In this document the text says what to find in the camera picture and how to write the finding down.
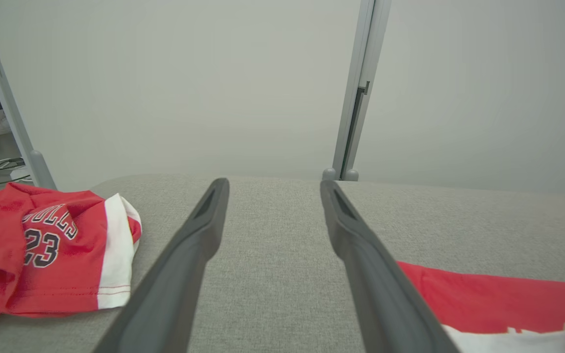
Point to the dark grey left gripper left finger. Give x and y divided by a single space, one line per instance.
165 294

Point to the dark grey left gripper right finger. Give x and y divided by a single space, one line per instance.
385 304

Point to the red shorts with white stripe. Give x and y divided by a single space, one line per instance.
76 264

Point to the red and white jersey shirt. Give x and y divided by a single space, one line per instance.
498 299

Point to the white power strip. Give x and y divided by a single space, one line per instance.
20 174

